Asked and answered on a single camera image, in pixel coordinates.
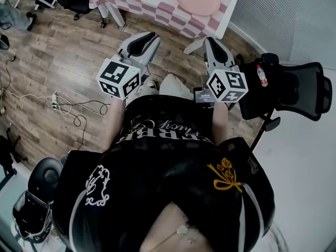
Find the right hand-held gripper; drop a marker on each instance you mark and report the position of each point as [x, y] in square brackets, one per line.
[225, 85]

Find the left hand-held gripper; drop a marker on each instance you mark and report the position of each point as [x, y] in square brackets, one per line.
[118, 77]

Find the person's right forearm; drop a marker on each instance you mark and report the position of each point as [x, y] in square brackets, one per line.
[220, 122]

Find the person's left forearm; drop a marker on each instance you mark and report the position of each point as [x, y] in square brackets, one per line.
[114, 125]

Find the person's shoe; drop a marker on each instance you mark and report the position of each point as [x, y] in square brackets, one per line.
[151, 85]

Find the small black screen device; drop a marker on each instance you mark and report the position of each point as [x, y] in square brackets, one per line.
[203, 96]

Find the pink checked tablecloth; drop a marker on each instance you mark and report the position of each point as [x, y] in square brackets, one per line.
[147, 1]

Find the clear bottle red label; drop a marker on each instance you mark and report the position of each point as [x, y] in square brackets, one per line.
[262, 76]

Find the person's light trousers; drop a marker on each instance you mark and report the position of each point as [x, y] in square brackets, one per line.
[173, 86]

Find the black mesh office chair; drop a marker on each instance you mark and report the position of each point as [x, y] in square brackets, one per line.
[288, 88]

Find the white power strip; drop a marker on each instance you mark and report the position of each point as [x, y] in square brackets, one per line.
[54, 101]

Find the grey bag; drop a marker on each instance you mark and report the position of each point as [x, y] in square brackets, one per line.
[13, 17]

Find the person's black printed shirt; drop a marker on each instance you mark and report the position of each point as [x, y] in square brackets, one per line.
[157, 177]

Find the black round padded seat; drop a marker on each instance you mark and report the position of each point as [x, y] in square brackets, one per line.
[47, 174]

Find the black metal stand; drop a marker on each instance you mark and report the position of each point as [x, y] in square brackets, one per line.
[8, 151]

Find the black bag white trim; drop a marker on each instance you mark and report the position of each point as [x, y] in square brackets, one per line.
[31, 216]

